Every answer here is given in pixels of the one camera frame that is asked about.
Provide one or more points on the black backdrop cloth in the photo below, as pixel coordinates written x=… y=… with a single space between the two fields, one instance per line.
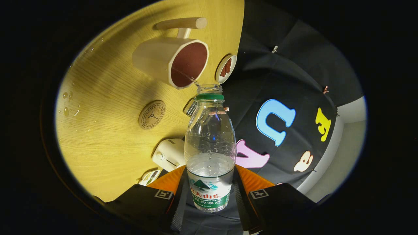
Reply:
x=294 y=75

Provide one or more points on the white round plate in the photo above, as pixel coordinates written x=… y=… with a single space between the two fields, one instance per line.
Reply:
x=231 y=70

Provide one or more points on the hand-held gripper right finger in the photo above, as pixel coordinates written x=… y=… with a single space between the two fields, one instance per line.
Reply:
x=281 y=202

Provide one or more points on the copper clip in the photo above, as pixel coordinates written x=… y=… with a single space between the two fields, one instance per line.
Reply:
x=325 y=88

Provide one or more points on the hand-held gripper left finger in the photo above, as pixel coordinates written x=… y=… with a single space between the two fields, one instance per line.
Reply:
x=140 y=202

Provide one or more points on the white clip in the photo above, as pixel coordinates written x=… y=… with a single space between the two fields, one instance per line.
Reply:
x=275 y=49

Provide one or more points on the reddish brown sausage piece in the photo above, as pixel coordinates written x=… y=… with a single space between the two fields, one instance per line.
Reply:
x=226 y=67

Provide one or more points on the round cork coaster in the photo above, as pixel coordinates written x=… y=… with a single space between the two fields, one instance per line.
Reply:
x=152 y=114

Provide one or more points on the white toaster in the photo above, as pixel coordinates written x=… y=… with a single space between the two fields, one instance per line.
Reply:
x=169 y=153

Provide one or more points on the clear plastic bottle green label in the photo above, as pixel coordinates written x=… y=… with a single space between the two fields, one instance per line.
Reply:
x=210 y=186

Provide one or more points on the wooden table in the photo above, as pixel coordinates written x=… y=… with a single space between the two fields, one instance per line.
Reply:
x=107 y=137

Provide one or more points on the small glass jar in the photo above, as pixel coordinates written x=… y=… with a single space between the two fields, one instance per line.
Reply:
x=190 y=109

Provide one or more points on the white divided dish with grains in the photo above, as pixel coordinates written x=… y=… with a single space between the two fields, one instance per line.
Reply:
x=149 y=178

